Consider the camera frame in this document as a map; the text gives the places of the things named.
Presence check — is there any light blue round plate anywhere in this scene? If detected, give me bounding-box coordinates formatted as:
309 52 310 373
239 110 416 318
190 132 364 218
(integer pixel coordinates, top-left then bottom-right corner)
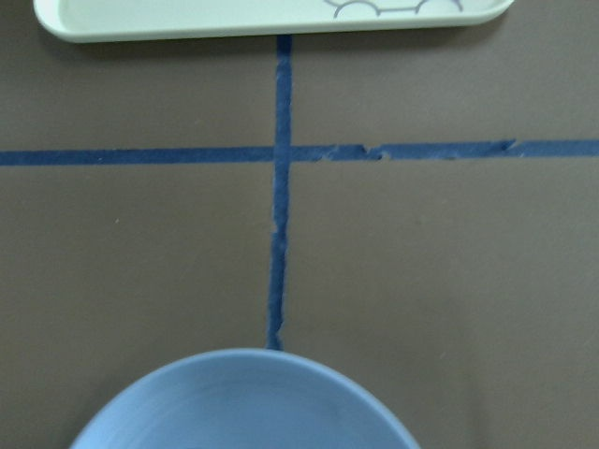
72 349 418 448

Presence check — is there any cream bear tray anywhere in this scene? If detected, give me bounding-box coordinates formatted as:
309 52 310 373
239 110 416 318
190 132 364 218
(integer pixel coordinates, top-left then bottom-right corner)
33 0 512 43

